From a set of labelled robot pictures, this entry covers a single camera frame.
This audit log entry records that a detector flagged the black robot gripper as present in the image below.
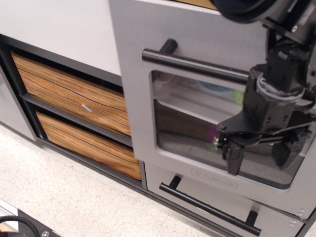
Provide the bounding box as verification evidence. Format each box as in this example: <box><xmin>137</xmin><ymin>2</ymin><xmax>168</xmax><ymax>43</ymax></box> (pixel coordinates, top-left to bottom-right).
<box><xmin>217</xmin><ymin>65</ymin><xmax>313</xmax><ymax>176</ymax></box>

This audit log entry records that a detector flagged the grey toy oven door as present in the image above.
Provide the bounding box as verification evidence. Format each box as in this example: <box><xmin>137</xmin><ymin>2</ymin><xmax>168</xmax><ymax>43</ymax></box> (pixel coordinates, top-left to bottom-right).
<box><xmin>109</xmin><ymin>0</ymin><xmax>316</xmax><ymax>219</ymax></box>

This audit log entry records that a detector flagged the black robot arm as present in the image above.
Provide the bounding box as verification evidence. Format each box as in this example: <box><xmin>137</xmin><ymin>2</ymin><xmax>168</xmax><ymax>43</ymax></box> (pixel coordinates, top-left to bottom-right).
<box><xmin>213</xmin><ymin>0</ymin><xmax>316</xmax><ymax>175</ymax></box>

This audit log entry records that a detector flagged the grey oven rack shelf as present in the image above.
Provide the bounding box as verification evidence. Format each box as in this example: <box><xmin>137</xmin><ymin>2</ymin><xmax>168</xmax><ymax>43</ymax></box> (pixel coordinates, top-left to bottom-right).
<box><xmin>154</xmin><ymin>80</ymin><xmax>242</xmax><ymax>124</ymax></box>

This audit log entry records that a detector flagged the green toy apple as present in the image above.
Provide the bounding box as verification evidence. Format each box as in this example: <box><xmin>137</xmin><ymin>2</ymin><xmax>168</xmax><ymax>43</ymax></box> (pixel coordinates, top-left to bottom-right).
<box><xmin>233</xmin><ymin>89</ymin><xmax>244</xmax><ymax>106</ymax></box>

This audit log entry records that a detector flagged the grey bottom drawer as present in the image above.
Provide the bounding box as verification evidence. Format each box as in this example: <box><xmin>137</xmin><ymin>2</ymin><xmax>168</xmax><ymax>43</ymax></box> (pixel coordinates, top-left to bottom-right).
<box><xmin>145</xmin><ymin>164</ymin><xmax>305</xmax><ymax>237</ymax></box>

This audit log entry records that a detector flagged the blue toy plate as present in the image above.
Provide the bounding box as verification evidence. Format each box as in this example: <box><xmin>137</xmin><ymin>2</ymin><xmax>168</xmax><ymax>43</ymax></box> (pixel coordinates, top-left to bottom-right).
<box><xmin>199</xmin><ymin>81</ymin><xmax>233</xmax><ymax>93</ymax></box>

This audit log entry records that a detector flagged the wooden countertop edge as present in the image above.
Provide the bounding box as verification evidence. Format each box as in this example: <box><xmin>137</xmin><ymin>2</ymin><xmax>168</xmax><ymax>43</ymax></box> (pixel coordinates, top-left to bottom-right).
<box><xmin>177</xmin><ymin>0</ymin><xmax>217</xmax><ymax>10</ymax></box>

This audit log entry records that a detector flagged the upper wood-pattern fabric bin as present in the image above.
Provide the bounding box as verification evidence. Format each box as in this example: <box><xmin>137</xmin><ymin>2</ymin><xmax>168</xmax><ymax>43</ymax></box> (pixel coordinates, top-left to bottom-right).
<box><xmin>11</xmin><ymin>51</ymin><xmax>131</xmax><ymax>137</ymax></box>

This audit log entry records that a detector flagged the wood-pattern fabric bin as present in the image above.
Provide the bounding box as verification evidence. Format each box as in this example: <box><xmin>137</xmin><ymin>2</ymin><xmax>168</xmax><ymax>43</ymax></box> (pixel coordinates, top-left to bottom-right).
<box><xmin>11</xmin><ymin>51</ymin><xmax>131</xmax><ymax>137</ymax></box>
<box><xmin>36</xmin><ymin>111</ymin><xmax>142</xmax><ymax>180</ymax></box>

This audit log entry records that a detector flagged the lower wood-pattern fabric bin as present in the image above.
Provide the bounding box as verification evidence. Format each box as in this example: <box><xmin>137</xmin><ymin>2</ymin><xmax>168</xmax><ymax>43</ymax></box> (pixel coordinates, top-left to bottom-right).
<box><xmin>36</xmin><ymin>111</ymin><xmax>142</xmax><ymax>180</ymax></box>

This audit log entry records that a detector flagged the black drawer handle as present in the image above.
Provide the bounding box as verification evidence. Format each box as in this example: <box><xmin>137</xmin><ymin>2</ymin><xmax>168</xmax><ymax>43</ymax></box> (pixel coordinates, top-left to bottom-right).
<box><xmin>159</xmin><ymin>175</ymin><xmax>261</xmax><ymax>237</ymax></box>

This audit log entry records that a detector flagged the black oven door handle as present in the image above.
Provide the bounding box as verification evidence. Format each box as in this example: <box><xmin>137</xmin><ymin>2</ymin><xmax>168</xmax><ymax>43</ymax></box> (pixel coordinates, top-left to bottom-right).
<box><xmin>142</xmin><ymin>39</ymin><xmax>249</xmax><ymax>85</ymax></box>

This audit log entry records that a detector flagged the dark grey shelf frame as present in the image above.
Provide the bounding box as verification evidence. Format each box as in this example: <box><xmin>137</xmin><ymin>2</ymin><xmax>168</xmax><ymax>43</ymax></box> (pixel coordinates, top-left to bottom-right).
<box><xmin>0</xmin><ymin>35</ymin><xmax>147</xmax><ymax>191</ymax></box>

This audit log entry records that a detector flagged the black base plate with screw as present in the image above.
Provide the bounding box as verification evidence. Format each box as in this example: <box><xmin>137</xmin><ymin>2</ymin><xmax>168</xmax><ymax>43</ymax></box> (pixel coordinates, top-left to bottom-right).
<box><xmin>14</xmin><ymin>209</ymin><xmax>62</xmax><ymax>237</ymax></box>

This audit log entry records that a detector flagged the black braided cable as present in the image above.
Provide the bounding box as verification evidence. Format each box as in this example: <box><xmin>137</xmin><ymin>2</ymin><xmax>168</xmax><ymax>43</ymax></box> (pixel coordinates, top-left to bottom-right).
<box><xmin>0</xmin><ymin>214</ymin><xmax>30</xmax><ymax>237</ymax></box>

